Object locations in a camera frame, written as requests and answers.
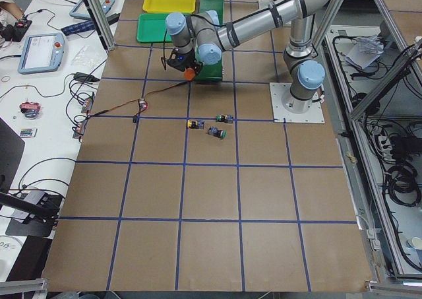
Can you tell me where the green push button near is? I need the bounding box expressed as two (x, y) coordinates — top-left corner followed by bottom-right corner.
(207, 126), (226, 139)

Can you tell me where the teach pendant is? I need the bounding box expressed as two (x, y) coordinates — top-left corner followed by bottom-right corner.
(17, 33), (65, 75)
(69, 0), (117, 20)

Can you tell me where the far teach pendant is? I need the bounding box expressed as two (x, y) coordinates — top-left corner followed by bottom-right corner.
(69, 0), (117, 20)

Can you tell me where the green conveyor belt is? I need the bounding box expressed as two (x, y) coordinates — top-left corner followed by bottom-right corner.
(193, 0), (224, 82)

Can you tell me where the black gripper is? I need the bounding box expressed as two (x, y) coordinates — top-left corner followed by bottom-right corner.
(166, 48), (202, 73)

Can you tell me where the blue plaid pouch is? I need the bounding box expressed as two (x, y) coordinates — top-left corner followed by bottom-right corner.
(61, 20), (96, 36)

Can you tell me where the red black power cable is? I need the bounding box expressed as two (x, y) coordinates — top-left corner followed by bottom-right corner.
(87, 80), (192, 118)

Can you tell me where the green plastic tray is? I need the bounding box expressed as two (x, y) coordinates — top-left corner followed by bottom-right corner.
(136, 13), (171, 44)

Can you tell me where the green push button far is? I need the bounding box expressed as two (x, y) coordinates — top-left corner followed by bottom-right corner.
(216, 114), (233, 124)

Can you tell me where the green push button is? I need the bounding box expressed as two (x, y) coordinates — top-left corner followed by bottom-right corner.
(207, 126), (226, 139)
(216, 114), (233, 124)

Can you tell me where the yellow push button switch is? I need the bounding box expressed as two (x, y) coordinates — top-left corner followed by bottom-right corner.
(187, 119), (204, 129)

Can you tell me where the aluminium frame post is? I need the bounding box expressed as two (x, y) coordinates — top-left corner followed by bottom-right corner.
(83, 0), (116, 51)

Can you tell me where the person forearm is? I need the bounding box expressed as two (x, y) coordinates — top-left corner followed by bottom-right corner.
(0, 0), (24, 20)

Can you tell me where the small red circuit board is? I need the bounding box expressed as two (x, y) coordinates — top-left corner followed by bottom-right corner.
(138, 99), (148, 112)

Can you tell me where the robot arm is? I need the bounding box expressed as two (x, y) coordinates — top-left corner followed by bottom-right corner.
(282, 15), (326, 114)
(161, 0), (329, 80)

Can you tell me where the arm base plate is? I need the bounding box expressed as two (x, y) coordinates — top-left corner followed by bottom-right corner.
(269, 83), (325, 124)

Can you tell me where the near teach pendant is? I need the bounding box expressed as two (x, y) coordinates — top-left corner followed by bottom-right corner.
(17, 33), (65, 75)

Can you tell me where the black power adapter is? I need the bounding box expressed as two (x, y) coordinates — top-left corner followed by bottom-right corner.
(73, 72), (100, 83)

